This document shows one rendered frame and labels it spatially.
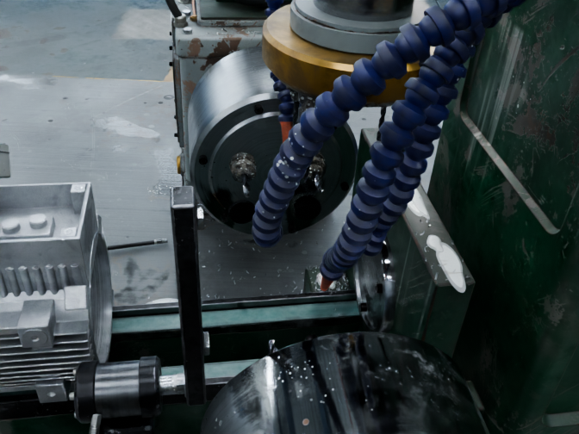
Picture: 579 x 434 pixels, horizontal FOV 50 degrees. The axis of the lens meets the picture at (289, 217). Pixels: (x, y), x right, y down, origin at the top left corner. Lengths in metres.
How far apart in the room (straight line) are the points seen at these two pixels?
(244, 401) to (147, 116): 1.15
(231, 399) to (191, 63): 0.67
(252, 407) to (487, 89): 0.47
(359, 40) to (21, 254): 0.38
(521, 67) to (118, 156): 0.95
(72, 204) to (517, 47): 0.51
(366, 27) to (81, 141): 1.04
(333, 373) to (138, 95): 1.29
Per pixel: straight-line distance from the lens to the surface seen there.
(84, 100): 1.68
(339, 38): 0.54
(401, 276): 0.70
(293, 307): 0.87
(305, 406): 0.48
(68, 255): 0.66
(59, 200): 0.74
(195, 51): 1.06
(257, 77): 0.90
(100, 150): 1.46
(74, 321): 0.69
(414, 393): 0.49
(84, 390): 0.65
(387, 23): 0.56
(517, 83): 0.72
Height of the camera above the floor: 1.54
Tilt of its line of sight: 37 degrees down
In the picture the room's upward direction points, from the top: 3 degrees clockwise
